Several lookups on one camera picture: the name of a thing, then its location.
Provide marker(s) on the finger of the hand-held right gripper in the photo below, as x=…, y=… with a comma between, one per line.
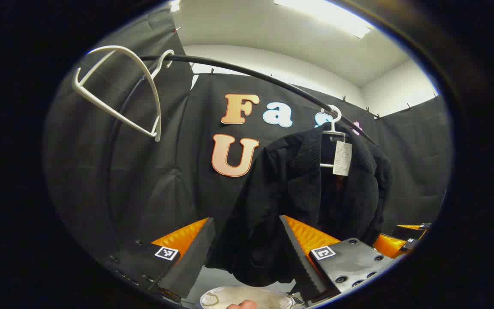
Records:
x=388, y=245
x=408, y=232

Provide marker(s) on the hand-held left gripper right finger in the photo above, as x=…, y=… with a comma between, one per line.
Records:
x=302, y=266

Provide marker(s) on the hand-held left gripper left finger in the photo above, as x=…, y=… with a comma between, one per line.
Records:
x=195, y=262

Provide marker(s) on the white laundry hamper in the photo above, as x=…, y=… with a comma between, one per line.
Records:
x=264, y=298

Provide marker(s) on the black knit garment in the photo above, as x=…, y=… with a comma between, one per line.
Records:
x=281, y=193

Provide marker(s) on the white hanger with hook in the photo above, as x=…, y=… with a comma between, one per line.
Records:
x=333, y=127

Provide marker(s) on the white empty clothes hanger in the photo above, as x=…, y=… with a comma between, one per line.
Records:
x=158, y=128

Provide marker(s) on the black metal clothes rack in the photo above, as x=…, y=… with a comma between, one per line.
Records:
x=187, y=57

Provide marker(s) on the black backdrop cloth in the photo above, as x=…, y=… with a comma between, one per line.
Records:
x=144, y=180

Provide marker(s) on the white paper garment tag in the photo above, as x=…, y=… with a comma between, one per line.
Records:
x=342, y=159

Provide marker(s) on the small ceiling light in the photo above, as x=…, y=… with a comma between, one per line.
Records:
x=175, y=5

